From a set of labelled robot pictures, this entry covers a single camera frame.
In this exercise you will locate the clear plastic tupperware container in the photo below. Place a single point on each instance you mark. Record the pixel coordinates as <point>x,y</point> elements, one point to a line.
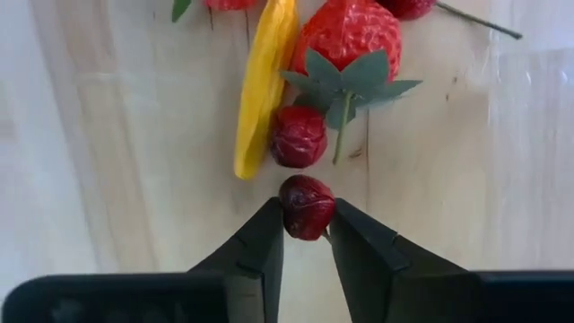
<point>538,134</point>

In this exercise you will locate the red cherry with stem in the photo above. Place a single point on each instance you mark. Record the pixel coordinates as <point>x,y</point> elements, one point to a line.
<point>406,6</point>

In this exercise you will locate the large strawberry with leaves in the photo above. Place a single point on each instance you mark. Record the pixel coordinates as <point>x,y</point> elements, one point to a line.
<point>350,31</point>
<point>231,3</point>

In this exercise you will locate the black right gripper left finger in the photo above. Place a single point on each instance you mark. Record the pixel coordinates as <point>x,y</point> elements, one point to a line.
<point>255,269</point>

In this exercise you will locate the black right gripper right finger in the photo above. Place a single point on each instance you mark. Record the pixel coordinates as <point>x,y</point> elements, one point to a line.
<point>381,278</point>

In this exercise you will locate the yellow banana toy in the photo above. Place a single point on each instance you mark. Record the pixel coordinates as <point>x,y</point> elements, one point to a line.
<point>264,89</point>

